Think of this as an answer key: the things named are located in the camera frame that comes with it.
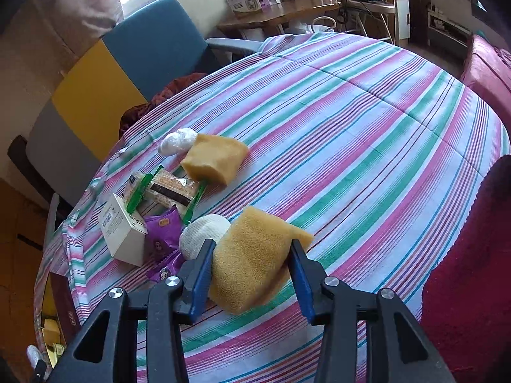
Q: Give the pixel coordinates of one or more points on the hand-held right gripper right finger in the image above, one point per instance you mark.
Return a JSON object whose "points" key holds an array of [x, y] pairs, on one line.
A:
{"points": [[303, 287]]}

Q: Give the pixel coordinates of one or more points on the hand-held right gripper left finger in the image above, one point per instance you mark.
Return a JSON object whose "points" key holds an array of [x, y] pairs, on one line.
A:
{"points": [[201, 279]]}

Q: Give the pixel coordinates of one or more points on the white towel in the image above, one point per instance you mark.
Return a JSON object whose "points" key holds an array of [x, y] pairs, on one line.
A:
{"points": [[199, 233]]}

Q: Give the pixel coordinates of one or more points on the yellow sponge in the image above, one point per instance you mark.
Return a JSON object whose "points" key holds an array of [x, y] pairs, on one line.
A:
{"points": [[215, 157], [251, 255]]}

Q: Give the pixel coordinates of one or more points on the purple snack packet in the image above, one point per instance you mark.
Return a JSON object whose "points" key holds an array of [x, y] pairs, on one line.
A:
{"points": [[159, 239], [165, 271]]}

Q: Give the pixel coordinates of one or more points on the white cardboard box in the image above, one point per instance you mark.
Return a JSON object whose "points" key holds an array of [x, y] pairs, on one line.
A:
{"points": [[123, 231]]}

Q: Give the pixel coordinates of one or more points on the cracker packet with green edges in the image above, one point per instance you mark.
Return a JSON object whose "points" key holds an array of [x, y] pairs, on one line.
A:
{"points": [[175, 191]]}

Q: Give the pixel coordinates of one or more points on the green white small box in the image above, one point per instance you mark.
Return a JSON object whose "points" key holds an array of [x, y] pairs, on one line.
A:
{"points": [[135, 191]]}

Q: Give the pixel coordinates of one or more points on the white plastic bundle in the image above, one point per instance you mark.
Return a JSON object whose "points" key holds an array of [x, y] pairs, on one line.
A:
{"points": [[175, 141]]}

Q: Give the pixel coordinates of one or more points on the striped bed sheet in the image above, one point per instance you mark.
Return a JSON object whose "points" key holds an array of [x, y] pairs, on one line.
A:
{"points": [[359, 147]]}

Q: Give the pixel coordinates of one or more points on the red fleece blanket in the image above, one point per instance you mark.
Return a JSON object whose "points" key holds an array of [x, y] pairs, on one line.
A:
{"points": [[475, 267]]}

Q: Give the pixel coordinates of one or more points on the dark red cloth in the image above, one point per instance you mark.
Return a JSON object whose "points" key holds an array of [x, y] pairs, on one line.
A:
{"points": [[167, 91]]}

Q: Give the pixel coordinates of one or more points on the blue yellow grey chair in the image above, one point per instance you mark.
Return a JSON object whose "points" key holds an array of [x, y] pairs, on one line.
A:
{"points": [[151, 52]]}

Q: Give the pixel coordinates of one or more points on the wooden desk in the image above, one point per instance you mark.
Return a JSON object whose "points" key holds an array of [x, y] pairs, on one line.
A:
{"points": [[271, 18]]}

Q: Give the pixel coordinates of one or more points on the pink blanket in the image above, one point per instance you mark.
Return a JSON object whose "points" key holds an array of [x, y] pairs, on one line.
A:
{"points": [[487, 72]]}

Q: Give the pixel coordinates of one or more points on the wooden folding chair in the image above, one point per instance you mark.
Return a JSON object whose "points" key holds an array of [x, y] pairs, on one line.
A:
{"points": [[371, 4]]}

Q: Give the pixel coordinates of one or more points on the white cabinet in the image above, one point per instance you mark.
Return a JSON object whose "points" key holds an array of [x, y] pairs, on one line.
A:
{"points": [[403, 12]]}

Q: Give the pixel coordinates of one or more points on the white low shelf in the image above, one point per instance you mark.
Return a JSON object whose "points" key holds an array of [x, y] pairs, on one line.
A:
{"points": [[447, 28]]}

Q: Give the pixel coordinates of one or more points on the beige curtain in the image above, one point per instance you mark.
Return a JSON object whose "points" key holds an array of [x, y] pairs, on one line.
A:
{"points": [[80, 0]]}

